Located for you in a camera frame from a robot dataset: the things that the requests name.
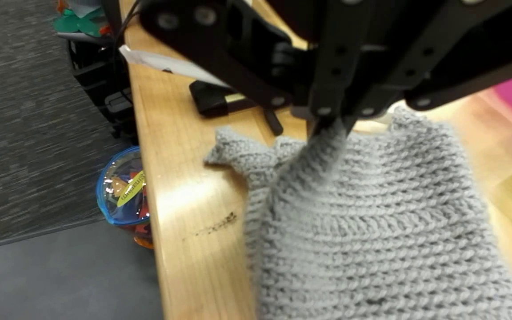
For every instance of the black cart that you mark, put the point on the black cart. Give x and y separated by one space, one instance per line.
106 82

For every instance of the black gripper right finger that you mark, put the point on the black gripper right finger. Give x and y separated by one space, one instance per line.
410 53

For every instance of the grey knitted cloth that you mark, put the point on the grey knitted cloth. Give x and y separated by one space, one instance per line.
374 237

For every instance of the clear bin of colourful toys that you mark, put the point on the clear bin of colourful toys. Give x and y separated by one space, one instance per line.
124 189

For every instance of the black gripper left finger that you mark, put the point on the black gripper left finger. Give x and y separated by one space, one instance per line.
232 53

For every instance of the green plastic toy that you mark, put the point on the green plastic toy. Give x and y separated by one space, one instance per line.
81 21

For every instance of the black and yellow spirit level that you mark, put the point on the black and yellow spirit level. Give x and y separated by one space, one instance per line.
212 98

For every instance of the dark brown stick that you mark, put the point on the dark brown stick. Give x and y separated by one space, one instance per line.
275 121

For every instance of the long wooden table black frame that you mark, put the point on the long wooden table black frame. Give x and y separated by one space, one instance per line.
191 237

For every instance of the white flat rod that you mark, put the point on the white flat rod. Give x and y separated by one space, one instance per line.
168 64

